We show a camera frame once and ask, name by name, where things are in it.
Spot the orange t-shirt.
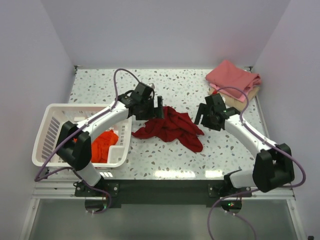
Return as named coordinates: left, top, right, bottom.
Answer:
left=91, top=129, right=119, bottom=164

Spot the dark red t-shirt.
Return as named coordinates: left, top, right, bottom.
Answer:
left=132, top=106, right=204, bottom=153

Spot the white plastic laundry basket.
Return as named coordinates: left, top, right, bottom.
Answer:
left=31, top=103, right=133, bottom=168

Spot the folded beige t-shirt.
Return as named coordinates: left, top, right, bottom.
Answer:
left=208, top=83, right=260, bottom=112

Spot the folded pink t-shirt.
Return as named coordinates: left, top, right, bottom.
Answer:
left=205, top=60, right=262, bottom=95

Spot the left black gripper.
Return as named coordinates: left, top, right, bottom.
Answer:
left=136, top=95, right=164, bottom=120

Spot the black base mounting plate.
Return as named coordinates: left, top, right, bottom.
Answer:
left=73, top=179, right=250, bottom=210

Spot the aluminium extrusion rail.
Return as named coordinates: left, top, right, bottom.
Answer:
left=32, top=179, right=296, bottom=200

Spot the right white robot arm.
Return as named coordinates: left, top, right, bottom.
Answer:
left=194, top=93, right=295, bottom=197

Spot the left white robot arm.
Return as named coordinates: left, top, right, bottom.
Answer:
left=55, top=82, right=164, bottom=196

